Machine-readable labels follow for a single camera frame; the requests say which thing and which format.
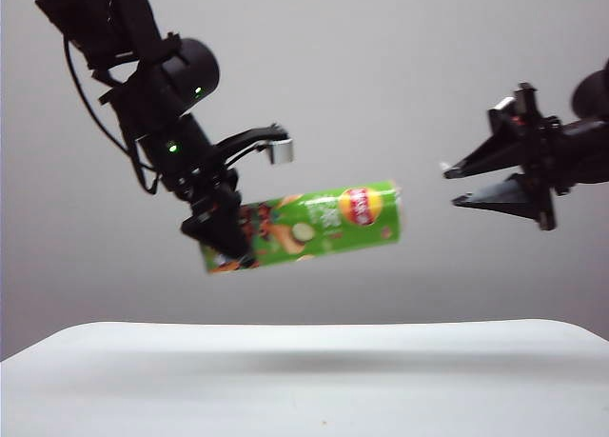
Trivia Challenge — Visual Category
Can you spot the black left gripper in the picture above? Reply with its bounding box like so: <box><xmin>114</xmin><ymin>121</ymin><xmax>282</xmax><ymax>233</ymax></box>
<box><xmin>164</xmin><ymin>163</ymin><xmax>256</xmax><ymax>263</ymax></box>

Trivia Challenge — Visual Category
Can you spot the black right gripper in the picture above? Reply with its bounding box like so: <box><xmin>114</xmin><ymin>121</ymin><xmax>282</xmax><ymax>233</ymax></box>
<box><xmin>438</xmin><ymin>81</ymin><xmax>573</xmax><ymax>232</ymax></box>

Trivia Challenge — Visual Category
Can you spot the green Lay's chip tub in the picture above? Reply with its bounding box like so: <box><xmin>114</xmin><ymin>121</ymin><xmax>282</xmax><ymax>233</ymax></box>
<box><xmin>199</xmin><ymin>178</ymin><xmax>405</xmax><ymax>274</ymax></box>

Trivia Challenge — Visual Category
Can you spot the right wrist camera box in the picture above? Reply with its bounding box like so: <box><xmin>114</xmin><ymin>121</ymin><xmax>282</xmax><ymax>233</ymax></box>
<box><xmin>485</xmin><ymin>95</ymin><xmax>521</xmax><ymax>134</ymax></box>

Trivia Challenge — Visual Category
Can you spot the black left camera bracket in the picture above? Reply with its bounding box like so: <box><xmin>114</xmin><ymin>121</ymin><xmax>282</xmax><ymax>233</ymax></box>
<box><xmin>211</xmin><ymin>123</ymin><xmax>291</xmax><ymax>168</ymax></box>

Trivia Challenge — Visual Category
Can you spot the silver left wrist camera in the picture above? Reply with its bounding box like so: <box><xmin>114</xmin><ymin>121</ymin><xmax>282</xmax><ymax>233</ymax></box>
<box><xmin>265</xmin><ymin>137</ymin><xmax>296</xmax><ymax>167</ymax></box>

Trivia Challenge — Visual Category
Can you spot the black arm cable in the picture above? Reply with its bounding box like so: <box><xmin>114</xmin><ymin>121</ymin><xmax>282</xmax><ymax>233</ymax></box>
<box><xmin>63</xmin><ymin>35</ymin><xmax>161</xmax><ymax>196</ymax></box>

